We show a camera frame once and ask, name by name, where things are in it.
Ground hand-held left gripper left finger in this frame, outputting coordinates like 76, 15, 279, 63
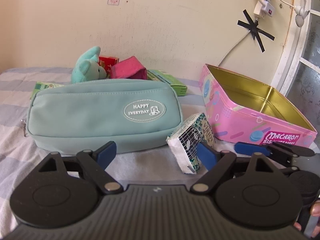
37, 141, 123, 195

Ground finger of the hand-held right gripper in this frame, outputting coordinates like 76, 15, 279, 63
234, 141, 316, 166

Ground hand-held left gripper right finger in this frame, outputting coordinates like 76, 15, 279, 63
192, 142, 275, 195

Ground patterned tissue packet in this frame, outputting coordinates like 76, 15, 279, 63
167, 113, 217, 174

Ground pink tin box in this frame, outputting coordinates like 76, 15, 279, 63
199, 64, 318, 148

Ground teal plush toy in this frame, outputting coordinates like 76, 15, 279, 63
71, 46, 108, 84

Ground magenta cardboard box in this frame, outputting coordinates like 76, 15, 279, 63
110, 56, 148, 80

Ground small green cardboard box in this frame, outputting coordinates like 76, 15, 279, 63
30, 81, 66, 100

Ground person's right hand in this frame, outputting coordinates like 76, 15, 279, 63
293, 199, 320, 232

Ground teal fabric pencil pouch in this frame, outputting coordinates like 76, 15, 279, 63
20, 78, 184, 155

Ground green box with blue picture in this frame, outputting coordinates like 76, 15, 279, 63
146, 69, 188, 97

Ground red cardboard box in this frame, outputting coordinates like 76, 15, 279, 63
98, 56, 119, 78

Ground striped bed sheet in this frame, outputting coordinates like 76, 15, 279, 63
0, 66, 320, 233

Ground white framed frosted window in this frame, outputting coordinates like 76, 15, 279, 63
271, 0, 320, 157

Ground black tape cross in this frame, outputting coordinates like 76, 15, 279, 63
237, 9, 275, 53

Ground white power strip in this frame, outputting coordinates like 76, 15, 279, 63
253, 0, 273, 19

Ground white power strip cable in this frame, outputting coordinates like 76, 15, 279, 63
218, 17, 259, 67

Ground white adapter with red switch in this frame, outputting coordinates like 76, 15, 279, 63
262, 2, 276, 17

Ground white wall hook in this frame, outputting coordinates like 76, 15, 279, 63
294, 4, 311, 28

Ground thin white cable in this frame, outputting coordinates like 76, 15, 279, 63
277, 0, 300, 10

